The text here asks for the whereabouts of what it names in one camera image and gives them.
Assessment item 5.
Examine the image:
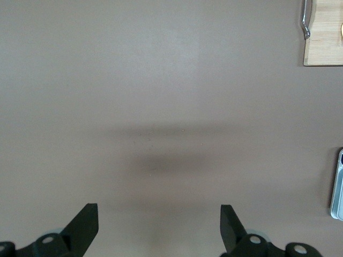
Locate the brown table cover mat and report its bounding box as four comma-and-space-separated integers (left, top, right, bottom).
0, 0, 343, 257

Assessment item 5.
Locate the silver digital kitchen scale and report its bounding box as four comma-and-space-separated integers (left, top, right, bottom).
329, 146, 343, 221

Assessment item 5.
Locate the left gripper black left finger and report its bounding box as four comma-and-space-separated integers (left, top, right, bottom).
0, 203, 99, 257

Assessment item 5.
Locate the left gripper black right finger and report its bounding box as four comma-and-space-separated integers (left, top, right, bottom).
219, 205, 322, 257

